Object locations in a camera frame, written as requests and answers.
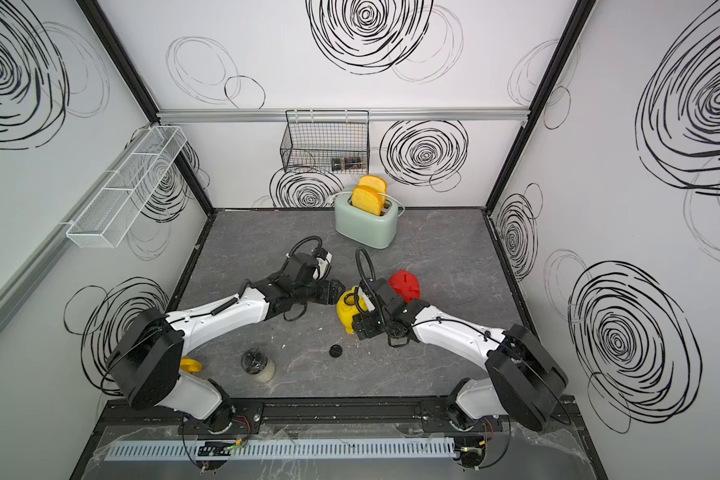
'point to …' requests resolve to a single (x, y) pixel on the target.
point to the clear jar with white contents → (255, 362)
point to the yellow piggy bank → (348, 305)
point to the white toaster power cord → (343, 192)
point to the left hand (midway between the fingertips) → (337, 287)
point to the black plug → (335, 351)
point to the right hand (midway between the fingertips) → (363, 323)
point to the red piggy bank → (405, 284)
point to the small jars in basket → (346, 163)
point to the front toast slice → (367, 199)
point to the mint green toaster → (376, 231)
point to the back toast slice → (374, 181)
